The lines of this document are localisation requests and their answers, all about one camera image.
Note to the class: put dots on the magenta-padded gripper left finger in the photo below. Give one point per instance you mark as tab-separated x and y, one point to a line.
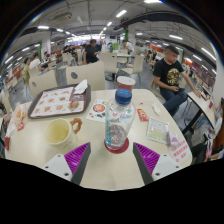
76	158

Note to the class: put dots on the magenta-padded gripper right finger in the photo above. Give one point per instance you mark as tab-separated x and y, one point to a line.
146	158

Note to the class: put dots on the clear blue-capped water bottle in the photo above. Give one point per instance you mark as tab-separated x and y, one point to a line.
118	123

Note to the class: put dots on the clear plastic packet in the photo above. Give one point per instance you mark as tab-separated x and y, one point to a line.
157	130

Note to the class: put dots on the small red sauce packet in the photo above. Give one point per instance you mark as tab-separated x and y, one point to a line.
142	115

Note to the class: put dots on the small white packet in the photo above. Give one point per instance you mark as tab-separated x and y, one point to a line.
156	109

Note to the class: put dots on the colourful sticker leaflet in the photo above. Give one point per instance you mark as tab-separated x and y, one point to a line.
96	111

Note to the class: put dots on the brown tray with paper liner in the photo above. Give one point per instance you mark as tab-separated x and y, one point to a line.
53	103

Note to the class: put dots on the person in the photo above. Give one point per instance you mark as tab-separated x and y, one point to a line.
170	75
35	62
26	71
90	52
216	116
208	150

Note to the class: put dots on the red packet by fries bag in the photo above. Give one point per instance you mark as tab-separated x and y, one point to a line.
20	126

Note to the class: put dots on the white crumpled napkin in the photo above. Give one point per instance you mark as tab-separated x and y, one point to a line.
80	87

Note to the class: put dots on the clear bag of fries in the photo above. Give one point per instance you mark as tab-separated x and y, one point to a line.
16	118

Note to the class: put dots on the neighbouring beige table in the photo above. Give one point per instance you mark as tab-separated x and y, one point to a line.
200	106

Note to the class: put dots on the red paper cup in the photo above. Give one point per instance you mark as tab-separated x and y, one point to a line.
126	82

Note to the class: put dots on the beige chair with oval hole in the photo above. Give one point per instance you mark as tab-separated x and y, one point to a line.
86	73
43	83

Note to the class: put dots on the group of beige chairs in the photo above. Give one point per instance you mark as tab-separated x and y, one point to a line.
108	61

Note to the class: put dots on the ceiling air conditioner unit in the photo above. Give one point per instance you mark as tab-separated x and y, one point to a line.
62	17

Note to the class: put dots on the group of ceiling lights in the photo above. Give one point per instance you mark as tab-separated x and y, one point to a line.
120	13

